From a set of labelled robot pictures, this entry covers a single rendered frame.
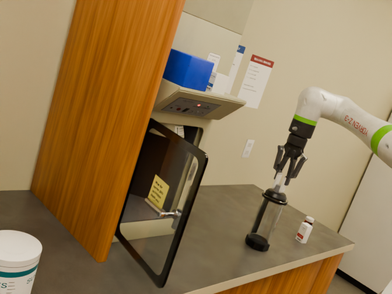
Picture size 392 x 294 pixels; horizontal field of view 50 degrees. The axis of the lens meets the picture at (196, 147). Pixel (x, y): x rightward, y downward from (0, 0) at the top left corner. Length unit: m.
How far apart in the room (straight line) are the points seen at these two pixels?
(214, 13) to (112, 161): 0.56
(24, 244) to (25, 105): 0.66
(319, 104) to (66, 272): 1.04
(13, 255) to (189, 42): 0.77
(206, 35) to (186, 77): 0.22
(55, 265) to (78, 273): 0.07
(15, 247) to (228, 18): 0.92
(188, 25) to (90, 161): 0.51
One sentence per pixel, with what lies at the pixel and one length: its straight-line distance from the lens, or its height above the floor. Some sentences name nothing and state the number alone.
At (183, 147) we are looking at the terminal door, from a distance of 1.12.
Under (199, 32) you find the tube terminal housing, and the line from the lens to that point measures 1.35.
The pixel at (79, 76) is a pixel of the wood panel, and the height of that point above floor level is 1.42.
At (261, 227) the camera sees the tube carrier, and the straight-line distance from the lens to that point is 1.74.
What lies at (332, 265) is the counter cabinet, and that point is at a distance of 2.35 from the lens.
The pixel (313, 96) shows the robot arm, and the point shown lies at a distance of 1.63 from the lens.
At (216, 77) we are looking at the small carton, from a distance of 1.34.
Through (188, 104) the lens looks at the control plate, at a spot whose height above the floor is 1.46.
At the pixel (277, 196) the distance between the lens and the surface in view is 1.70.
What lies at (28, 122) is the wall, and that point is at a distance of 1.62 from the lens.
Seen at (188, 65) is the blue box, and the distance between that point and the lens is 1.20.
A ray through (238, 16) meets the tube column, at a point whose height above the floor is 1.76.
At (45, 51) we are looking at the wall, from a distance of 1.56.
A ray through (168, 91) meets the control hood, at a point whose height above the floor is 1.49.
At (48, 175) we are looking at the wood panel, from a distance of 1.58.
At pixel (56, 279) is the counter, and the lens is 1.23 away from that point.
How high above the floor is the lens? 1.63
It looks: 13 degrees down
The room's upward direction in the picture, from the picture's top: 19 degrees clockwise
